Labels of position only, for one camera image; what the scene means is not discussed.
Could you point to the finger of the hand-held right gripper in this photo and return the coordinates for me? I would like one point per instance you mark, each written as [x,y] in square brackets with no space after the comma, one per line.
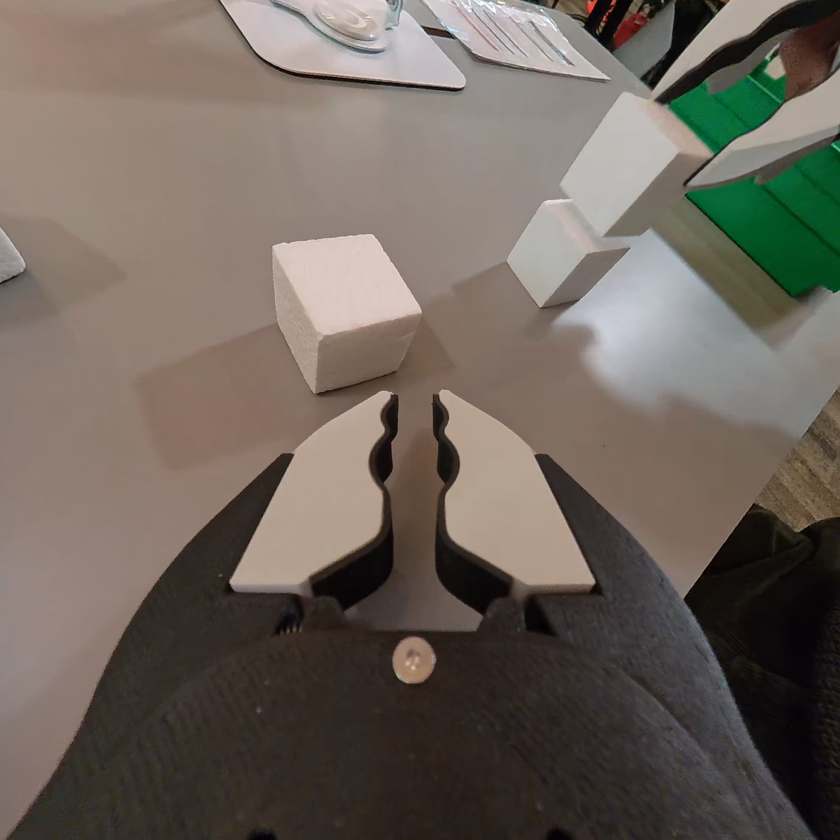
[774,141]
[722,43]

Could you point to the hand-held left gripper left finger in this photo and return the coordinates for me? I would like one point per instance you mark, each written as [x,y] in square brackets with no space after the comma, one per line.
[321,512]

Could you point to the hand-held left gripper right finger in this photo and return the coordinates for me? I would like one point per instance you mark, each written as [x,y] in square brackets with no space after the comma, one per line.
[512,518]

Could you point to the white foam cube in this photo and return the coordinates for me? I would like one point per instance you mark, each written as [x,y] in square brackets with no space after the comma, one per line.
[341,308]
[8,259]
[558,262]
[630,157]

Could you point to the grey desk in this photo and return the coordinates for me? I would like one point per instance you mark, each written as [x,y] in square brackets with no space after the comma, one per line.
[164,164]

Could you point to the person's right hand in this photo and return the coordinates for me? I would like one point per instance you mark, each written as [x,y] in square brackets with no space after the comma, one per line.
[814,62]

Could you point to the grey chair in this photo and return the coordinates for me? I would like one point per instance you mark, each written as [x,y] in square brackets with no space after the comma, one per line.
[646,46]

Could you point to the green plastic bin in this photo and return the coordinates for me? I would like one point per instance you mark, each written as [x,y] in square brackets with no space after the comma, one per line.
[754,223]

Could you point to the clear sleeve with printed sheet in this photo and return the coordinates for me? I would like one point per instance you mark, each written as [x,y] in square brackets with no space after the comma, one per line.
[525,46]

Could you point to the person's dark trousers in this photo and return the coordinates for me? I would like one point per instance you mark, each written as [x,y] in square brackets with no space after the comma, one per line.
[774,623]

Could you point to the silver document stand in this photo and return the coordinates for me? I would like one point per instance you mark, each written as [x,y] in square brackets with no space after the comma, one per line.
[394,62]

